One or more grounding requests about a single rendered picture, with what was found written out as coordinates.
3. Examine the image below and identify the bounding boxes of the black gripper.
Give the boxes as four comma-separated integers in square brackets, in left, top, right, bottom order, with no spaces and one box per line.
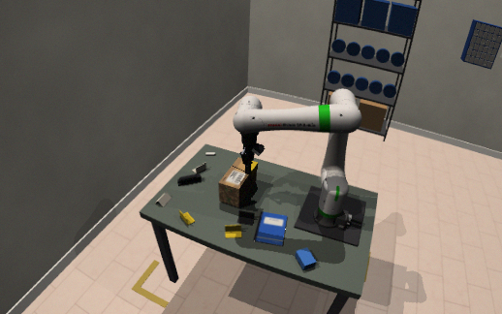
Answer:
[239,136,257,174]

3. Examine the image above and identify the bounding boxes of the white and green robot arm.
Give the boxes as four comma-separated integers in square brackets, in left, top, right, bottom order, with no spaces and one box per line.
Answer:
[233,89,362,230]

